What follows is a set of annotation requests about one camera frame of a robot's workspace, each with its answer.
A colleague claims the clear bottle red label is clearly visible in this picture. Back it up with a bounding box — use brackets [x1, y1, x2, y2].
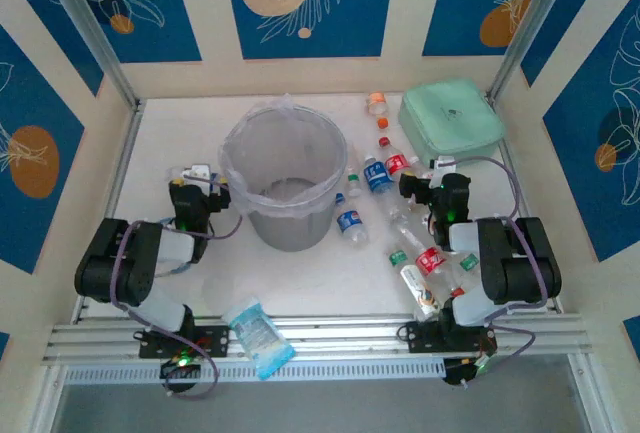
[397, 225, 469, 304]
[377, 135, 419, 182]

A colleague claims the blue-label bottle white cap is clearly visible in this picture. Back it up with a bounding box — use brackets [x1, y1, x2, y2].
[361, 151, 396, 197]

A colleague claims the blue-capped Pepsi bottle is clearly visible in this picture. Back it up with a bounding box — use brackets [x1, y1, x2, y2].
[332, 191, 371, 250]

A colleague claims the grey mesh waste bin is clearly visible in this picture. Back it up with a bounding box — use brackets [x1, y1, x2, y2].
[218, 102, 350, 254]

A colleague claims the clear plastic bin liner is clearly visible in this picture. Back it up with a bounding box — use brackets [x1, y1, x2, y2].
[217, 92, 350, 224]

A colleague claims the clear bottle bird label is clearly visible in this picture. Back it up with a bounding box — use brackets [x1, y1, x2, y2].
[387, 247, 444, 324]

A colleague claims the mint green zip case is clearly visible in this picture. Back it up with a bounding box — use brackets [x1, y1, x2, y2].
[397, 77, 506, 170]

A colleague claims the small orange-capped bottle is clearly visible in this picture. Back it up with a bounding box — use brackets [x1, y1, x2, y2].
[367, 91, 392, 132]

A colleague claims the blue wet wipes pack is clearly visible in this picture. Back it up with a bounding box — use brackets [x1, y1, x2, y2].
[221, 295, 297, 382]

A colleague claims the black controller board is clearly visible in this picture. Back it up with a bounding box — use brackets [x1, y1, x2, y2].
[443, 356, 489, 387]
[159, 356, 202, 379]

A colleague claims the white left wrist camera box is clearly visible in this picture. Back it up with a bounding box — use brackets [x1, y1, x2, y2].
[180, 163, 214, 182]

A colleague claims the aluminium side rail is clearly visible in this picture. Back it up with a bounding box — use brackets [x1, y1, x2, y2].
[69, 100, 147, 324]
[487, 95, 566, 314]

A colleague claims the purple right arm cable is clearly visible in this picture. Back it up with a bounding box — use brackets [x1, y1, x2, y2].
[433, 155, 551, 377]

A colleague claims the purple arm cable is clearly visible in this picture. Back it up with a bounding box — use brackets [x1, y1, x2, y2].
[433, 155, 551, 377]
[108, 175, 244, 400]

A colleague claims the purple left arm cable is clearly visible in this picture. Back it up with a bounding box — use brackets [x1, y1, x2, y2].
[108, 175, 244, 400]

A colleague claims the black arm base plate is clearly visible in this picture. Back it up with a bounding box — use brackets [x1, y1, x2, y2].
[405, 320, 499, 354]
[138, 325, 231, 359]

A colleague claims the aluminium profile rail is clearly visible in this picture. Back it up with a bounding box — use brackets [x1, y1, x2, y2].
[42, 312, 594, 365]

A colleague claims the aluminium frame post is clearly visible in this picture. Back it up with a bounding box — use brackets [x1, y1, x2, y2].
[34, 0, 146, 112]
[484, 0, 586, 102]

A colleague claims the grey slotted cable duct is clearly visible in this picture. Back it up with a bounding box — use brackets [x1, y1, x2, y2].
[63, 358, 447, 385]

